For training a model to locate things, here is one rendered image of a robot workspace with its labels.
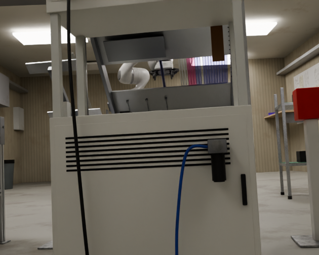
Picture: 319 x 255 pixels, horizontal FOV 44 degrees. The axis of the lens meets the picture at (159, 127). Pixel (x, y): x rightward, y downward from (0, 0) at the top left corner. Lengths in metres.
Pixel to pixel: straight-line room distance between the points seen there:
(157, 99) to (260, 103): 7.82
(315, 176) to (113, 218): 1.14
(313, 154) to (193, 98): 0.69
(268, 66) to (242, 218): 8.96
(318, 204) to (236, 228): 0.88
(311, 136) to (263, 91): 7.92
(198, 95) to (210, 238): 1.05
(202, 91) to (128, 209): 1.02
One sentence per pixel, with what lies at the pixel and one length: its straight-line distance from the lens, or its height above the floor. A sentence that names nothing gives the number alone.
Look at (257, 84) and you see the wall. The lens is 10.01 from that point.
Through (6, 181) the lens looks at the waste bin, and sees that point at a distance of 8.27.
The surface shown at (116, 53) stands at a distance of 2.01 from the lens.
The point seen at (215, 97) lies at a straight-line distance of 2.20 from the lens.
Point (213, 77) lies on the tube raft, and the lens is 2.13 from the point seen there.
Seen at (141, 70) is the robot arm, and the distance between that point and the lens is 2.84.
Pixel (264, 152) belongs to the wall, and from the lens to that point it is 9.87.
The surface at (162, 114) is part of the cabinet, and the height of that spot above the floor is 0.61.
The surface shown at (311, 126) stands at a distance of 2.13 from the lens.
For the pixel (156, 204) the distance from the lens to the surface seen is 1.33.
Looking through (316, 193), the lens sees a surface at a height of 0.24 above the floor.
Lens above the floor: 0.46
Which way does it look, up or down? 5 degrees up
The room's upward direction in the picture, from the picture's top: 3 degrees counter-clockwise
